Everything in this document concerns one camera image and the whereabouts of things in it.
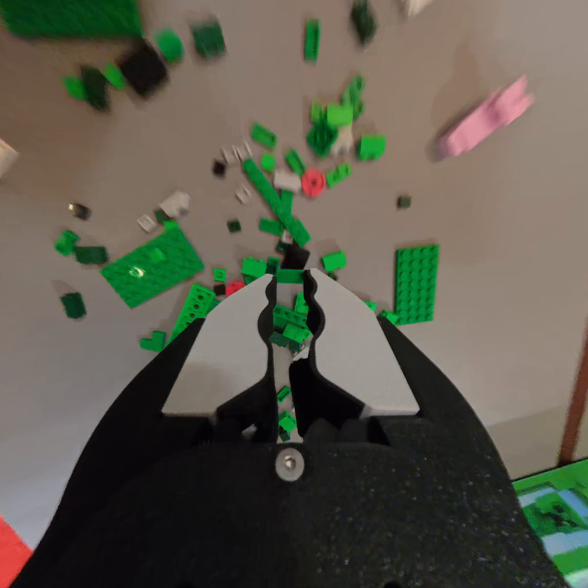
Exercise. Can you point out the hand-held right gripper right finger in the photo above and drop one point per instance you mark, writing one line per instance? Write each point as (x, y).
(363, 363)

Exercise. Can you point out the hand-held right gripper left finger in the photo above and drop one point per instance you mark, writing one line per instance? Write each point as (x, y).
(220, 363)

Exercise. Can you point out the small green plate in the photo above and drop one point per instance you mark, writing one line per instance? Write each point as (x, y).
(289, 276)

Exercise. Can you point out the green studded plate with tile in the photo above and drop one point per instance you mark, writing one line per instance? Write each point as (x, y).
(138, 280)

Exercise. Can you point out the grey desk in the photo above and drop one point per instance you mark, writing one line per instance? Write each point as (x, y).
(482, 206)

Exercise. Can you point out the green plate with holes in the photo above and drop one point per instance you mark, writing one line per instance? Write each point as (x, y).
(193, 310)

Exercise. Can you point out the green corner brick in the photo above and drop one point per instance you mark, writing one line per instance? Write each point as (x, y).
(153, 342)

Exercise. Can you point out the red round brick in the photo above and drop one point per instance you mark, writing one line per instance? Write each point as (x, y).
(313, 182)
(235, 288)

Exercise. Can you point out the plain green studded plate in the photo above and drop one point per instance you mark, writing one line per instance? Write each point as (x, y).
(415, 285)

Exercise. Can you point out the black brown brick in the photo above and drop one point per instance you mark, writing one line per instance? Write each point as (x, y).
(295, 257)

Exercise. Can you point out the small grey open tile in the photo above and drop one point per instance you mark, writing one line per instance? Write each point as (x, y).
(146, 223)

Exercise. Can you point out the grey tall brick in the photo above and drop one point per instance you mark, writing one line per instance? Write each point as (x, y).
(175, 204)

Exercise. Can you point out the long green plate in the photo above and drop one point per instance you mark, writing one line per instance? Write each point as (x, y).
(275, 202)

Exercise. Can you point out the small black brick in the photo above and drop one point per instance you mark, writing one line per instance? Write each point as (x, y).
(80, 211)

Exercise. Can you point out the brown wooden bar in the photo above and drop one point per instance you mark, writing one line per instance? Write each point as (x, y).
(574, 390)

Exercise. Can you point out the scattered pile of toy bricks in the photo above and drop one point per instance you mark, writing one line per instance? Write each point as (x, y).
(321, 135)

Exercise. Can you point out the printed brick set box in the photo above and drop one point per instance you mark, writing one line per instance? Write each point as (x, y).
(551, 519)

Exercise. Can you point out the pink brick assembly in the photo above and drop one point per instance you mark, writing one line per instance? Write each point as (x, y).
(484, 120)

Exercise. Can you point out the red flat object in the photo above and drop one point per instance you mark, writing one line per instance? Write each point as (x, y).
(11, 546)

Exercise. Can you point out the large cream brick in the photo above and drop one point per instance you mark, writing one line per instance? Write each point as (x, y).
(7, 156)

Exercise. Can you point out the dark green long brick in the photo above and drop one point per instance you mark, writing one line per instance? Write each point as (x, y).
(95, 88)

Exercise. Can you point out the black square brick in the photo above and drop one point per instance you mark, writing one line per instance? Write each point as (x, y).
(143, 68)

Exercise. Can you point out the small green brick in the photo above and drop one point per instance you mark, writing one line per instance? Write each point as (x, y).
(311, 39)

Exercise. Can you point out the dark green tall brick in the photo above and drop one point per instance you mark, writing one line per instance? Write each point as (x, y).
(364, 20)

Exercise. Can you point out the large green studded plate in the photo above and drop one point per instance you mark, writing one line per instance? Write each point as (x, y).
(69, 18)

